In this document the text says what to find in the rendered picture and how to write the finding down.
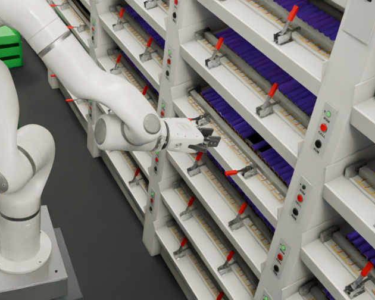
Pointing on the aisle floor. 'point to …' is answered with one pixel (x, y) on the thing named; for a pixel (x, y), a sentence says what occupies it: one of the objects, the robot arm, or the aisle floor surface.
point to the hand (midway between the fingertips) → (209, 137)
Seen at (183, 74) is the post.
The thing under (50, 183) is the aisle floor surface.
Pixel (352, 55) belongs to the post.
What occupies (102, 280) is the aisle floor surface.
